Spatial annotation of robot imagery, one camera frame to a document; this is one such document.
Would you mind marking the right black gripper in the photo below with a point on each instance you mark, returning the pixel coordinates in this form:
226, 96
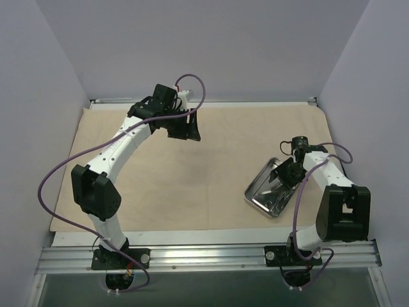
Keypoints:
284, 171

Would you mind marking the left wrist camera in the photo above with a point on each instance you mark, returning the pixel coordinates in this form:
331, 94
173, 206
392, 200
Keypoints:
186, 95

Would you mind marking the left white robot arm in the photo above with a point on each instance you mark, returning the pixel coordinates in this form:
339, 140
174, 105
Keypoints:
93, 184

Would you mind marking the steel surgical forceps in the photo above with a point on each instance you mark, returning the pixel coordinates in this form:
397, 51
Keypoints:
266, 194

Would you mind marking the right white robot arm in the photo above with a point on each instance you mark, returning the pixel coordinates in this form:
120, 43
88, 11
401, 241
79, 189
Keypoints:
344, 210

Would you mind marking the back aluminium rail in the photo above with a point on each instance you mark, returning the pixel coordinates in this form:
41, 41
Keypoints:
110, 100

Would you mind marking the metal instrument tray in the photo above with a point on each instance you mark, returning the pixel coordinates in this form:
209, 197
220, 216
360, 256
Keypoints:
261, 183

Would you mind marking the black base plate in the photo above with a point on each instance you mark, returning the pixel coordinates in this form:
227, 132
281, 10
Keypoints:
281, 255
105, 260

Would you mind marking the beige cloth wrap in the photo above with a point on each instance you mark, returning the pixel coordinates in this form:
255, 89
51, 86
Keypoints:
170, 184

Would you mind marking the steel surgical scissors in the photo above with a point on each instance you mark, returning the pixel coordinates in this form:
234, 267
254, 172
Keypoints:
278, 200

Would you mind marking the front aluminium rail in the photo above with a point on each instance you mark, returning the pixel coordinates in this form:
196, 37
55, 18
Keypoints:
202, 258

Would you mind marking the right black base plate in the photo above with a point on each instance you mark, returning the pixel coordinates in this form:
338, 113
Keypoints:
281, 255

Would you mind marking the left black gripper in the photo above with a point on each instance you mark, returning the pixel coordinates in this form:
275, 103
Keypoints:
180, 125

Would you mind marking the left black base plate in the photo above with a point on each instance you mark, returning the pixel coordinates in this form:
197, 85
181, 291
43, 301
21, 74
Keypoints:
105, 260

